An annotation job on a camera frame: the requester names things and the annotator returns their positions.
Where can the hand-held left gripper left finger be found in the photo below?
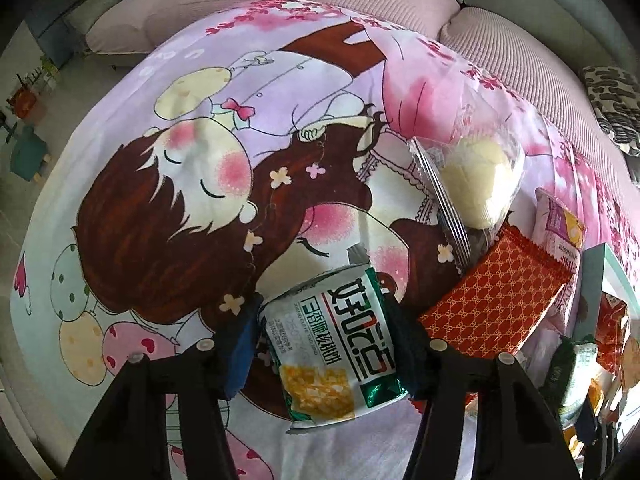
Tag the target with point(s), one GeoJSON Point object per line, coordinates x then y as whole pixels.
{"type": "Point", "coordinates": [240, 355]}

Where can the clear-wrapped pale bun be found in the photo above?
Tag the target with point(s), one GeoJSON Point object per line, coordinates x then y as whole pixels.
{"type": "Point", "coordinates": [475, 185]}

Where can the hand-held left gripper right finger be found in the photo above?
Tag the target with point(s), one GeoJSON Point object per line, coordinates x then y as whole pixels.
{"type": "Point", "coordinates": [407, 352]}

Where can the green white snack packet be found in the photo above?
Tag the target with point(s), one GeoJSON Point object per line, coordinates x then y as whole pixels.
{"type": "Point", "coordinates": [330, 330]}

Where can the small green snack packet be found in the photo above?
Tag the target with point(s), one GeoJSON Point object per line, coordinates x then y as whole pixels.
{"type": "Point", "coordinates": [572, 375]}

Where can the black white patterned cushion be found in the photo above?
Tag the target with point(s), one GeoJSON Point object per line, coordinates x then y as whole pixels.
{"type": "Point", "coordinates": [615, 105]}

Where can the printed cartoon blanket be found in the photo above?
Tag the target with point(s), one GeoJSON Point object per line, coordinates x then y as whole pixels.
{"type": "Point", "coordinates": [150, 185]}

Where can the green stool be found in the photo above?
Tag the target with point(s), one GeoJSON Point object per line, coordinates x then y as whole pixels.
{"type": "Point", "coordinates": [30, 152]}

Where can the pink yellow snack packet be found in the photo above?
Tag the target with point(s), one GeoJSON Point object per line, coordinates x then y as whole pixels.
{"type": "Point", "coordinates": [560, 230]}

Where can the red patterned snack packet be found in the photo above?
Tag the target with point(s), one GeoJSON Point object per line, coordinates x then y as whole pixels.
{"type": "Point", "coordinates": [495, 295]}

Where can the teal box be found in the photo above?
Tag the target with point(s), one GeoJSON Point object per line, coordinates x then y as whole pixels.
{"type": "Point", "coordinates": [597, 280]}

